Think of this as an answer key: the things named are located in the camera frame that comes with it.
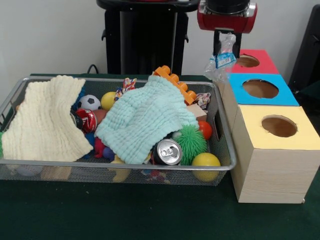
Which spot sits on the yellow ball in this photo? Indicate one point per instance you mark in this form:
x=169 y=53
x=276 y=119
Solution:
x=108 y=101
x=206 y=160

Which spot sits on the small soccer ball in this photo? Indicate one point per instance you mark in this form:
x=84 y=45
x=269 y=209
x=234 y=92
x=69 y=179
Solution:
x=88 y=102

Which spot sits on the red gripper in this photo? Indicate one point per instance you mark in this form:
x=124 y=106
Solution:
x=225 y=23

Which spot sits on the clear bottle with blue label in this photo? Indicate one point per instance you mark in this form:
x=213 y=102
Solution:
x=222 y=60

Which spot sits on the red orange ball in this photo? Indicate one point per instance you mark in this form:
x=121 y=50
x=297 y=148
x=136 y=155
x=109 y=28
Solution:
x=206 y=130

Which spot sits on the dark green table cloth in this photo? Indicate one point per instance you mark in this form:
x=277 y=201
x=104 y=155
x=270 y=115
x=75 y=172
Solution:
x=150 y=215
x=312 y=95

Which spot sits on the wooden box with three holes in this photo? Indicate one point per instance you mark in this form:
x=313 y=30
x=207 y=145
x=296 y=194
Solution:
x=275 y=175

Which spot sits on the mint green cloth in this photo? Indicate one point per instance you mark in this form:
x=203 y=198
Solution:
x=145 y=120

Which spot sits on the cream cloth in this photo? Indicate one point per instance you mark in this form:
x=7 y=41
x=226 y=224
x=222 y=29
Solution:
x=45 y=120

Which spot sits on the orange toy building block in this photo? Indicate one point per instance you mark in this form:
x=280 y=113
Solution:
x=165 y=71

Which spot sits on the green spiky ball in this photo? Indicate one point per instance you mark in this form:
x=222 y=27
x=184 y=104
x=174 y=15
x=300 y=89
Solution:
x=192 y=145

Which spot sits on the shallow mesh bin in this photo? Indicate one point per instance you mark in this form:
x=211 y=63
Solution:
x=75 y=165

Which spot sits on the crushed red can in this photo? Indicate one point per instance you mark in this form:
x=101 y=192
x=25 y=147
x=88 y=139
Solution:
x=87 y=120

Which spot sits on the silver drink can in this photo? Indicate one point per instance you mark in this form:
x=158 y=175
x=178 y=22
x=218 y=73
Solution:
x=167 y=152

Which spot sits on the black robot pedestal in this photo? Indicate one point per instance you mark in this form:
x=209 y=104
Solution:
x=150 y=37

